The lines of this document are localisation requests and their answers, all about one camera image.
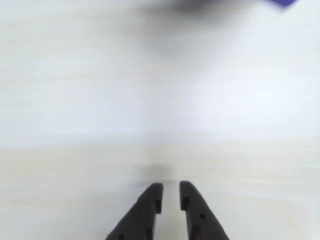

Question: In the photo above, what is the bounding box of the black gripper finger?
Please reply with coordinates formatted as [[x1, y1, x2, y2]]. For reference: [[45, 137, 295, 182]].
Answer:
[[178, 180, 230, 240], [104, 182, 165, 240]]

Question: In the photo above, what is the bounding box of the blue plastic box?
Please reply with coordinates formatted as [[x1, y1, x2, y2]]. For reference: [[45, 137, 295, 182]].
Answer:
[[263, 0, 303, 8]]

